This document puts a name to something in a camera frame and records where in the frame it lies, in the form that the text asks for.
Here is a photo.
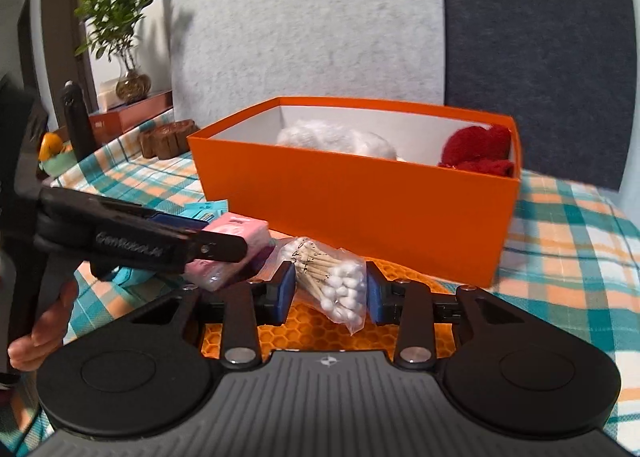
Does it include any teal packet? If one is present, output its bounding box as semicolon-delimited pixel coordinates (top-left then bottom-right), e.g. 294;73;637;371
180;199;230;222

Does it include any dark wooden chair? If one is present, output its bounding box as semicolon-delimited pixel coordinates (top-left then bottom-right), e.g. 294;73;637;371
60;81;98;162

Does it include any orange honeycomb silicone mat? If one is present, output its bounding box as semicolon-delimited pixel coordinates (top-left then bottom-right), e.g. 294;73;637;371
200;257;503;358

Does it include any orange cardboard box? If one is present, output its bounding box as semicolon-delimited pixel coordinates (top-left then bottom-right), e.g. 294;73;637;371
186;97;523;288

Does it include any potted green plant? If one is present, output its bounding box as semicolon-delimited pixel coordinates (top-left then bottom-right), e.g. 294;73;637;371
74;0;163;105

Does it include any pink tissue pack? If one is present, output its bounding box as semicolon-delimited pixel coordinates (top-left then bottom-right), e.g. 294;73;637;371
182;213;271;293

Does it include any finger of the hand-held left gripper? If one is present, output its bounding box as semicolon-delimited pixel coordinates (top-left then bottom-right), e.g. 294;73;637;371
40;186;249;265
149;213;209;232

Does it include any brown carved wooden holder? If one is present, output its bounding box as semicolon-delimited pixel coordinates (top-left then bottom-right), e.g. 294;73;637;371
139;119;201;160

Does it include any plaid tablecloth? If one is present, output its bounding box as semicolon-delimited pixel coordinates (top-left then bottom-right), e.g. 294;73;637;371
7;122;640;457

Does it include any dark grey felt panel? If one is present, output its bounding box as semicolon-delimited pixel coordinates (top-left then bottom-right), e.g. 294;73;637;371
437;0;638;188

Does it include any orange fruit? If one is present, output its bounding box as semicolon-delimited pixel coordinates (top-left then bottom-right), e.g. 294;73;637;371
39;133;65;160

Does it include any red-brown box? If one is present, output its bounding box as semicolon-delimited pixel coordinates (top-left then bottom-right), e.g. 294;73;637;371
89;89;175;146

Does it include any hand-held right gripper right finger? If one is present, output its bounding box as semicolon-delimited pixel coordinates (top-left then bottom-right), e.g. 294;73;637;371
365;261;556;370

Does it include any purple packet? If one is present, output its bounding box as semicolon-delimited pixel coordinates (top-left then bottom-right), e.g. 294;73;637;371
247;239;278;283

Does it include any white terry towel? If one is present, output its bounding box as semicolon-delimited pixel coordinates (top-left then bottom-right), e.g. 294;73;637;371
276;120;398;160

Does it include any small white box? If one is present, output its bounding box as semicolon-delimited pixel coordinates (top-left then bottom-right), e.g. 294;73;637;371
96;78;123;105

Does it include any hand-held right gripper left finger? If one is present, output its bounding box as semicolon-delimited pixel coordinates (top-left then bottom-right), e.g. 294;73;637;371
102;261;298;370

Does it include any person's left hand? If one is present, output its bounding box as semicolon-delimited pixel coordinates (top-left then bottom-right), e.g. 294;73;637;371
7;281;80;374

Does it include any clear bag of cotton swabs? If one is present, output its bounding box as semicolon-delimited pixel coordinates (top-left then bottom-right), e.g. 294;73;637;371
277;236;368;335

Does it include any dark red terry towel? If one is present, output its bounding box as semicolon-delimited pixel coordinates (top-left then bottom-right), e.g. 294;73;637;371
437;124;516;178

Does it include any light grey felt panel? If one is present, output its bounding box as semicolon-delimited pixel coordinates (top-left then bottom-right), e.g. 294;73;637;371
167;0;446;132

